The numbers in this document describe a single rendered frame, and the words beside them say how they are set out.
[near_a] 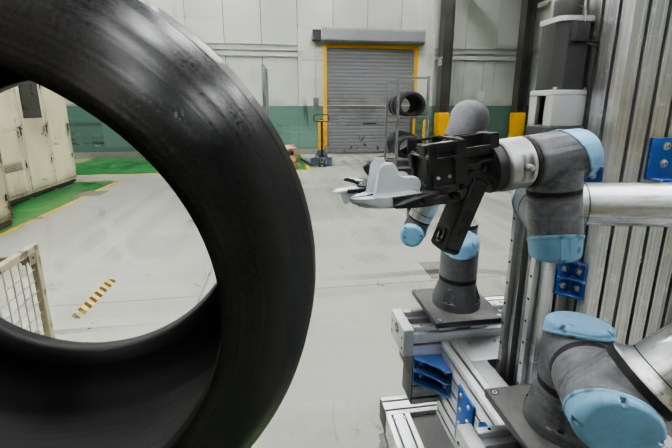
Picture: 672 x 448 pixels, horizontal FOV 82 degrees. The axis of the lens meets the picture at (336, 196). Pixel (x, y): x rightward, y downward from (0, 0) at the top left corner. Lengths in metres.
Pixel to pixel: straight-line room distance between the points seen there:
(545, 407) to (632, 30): 0.75
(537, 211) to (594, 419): 0.32
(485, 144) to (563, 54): 0.46
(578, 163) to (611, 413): 0.36
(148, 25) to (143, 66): 0.04
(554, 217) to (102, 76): 0.56
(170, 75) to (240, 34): 11.41
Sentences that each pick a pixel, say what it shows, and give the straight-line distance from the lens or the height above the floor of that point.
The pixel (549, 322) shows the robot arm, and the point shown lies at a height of 0.94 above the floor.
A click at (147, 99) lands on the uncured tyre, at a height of 1.35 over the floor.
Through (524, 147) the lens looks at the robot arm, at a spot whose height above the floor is 1.29.
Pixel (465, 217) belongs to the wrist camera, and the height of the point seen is 1.19.
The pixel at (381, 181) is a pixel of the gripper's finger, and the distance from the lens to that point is 0.50.
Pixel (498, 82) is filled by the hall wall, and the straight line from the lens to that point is 13.37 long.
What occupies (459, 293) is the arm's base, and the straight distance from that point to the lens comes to 1.28.
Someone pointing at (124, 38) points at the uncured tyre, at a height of 1.39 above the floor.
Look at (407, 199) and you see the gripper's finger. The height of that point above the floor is 1.23.
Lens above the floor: 1.34
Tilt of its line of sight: 13 degrees down
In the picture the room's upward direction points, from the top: straight up
